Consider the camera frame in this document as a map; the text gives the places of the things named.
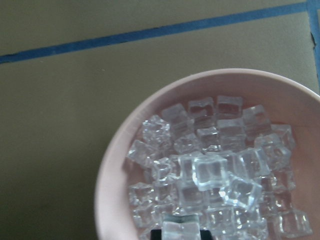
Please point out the pink bowl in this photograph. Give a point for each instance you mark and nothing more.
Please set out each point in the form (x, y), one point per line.
(285, 100)

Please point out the pile of clear ice cubes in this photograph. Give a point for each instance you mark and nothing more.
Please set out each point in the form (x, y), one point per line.
(227, 164)

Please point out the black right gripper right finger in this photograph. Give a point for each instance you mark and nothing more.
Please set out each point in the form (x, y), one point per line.
(205, 235)

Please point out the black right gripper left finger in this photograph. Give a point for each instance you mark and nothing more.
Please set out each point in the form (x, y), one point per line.
(156, 234)

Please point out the clear ice cube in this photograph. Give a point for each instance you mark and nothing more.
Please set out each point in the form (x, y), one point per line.
(180, 227)

